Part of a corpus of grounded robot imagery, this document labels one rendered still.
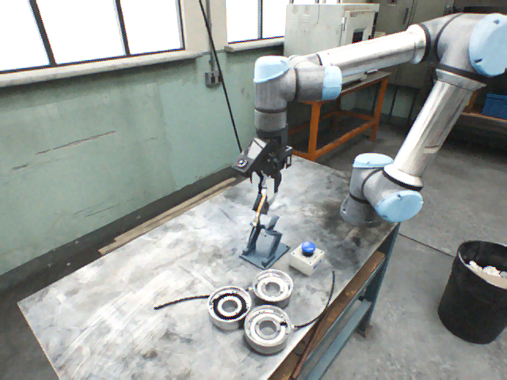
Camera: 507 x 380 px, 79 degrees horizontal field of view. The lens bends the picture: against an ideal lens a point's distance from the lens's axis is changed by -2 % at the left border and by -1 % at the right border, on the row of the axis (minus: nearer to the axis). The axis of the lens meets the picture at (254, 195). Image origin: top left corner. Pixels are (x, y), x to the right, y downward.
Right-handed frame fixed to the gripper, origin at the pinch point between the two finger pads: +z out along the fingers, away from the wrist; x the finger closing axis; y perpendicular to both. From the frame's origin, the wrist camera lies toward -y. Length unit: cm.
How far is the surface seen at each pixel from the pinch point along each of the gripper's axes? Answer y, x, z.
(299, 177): 48, 17, 20
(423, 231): 163, -26, 100
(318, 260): 4.9, -16.0, 16.0
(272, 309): -16.4, -15.3, 16.7
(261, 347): -25.6, -19.2, 16.7
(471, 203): 229, -48, 100
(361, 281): 33, -22, 45
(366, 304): 52, -23, 76
